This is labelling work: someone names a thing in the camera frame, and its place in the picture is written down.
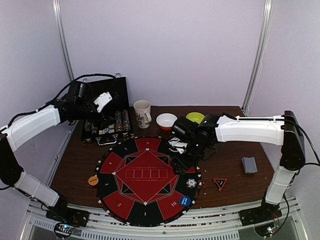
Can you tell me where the left aluminium frame post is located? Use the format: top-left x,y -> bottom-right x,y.
52,0 -> 75,87

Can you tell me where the round red black poker mat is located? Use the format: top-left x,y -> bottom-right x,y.
95,137 -> 201,227

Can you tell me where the aluminium front rail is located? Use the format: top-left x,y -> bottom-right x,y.
19,197 -> 308,240

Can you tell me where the blue small blind button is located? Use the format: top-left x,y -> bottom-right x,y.
178,195 -> 191,207

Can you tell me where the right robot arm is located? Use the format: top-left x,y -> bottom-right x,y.
169,110 -> 306,221

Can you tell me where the black poker chip case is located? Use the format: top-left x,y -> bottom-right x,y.
78,73 -> 133,146

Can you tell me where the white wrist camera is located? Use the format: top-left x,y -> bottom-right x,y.
93,91 -> 113,113
168,137 -> 188,154

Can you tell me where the right aluminium frame post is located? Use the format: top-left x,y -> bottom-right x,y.
242,0 -> 274,115

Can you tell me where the black red triangular marker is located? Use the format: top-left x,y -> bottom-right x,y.
213,178 -> 228,191

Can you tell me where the left black cable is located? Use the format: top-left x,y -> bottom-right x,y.
4,72 -> 118,126

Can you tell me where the blue card deck in case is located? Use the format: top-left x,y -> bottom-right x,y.
104,127 -> 114,134

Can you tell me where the lime green bowl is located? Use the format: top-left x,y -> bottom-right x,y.
186,112 -> 205,124

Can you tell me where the white orange bowl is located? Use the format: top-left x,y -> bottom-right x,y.
156,113 -> 178,131

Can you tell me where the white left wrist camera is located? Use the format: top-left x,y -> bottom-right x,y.
93,91 -> 113,113

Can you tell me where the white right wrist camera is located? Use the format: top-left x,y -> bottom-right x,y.
168,137 -> 188,154

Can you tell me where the white floral ceramic mug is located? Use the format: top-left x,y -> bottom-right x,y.
133,100 -> 152,129

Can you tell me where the stack of poker chips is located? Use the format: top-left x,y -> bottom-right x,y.
186,178 -> 197,189

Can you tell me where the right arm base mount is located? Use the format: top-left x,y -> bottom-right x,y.
239,203 -> 283,226

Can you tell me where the orange big blind button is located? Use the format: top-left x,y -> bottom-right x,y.
87,175 -> 99,186

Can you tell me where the aluminium frame post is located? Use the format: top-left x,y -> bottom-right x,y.
242,0 -> 274,115
52,0 -> 75,87

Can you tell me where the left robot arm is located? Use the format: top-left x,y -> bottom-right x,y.
0,81 -> 113,222

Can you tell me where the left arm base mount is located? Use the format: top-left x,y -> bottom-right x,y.
45,206 -> 90,227

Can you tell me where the grey card deck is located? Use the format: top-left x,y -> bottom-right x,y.
241,157 -> 258,174

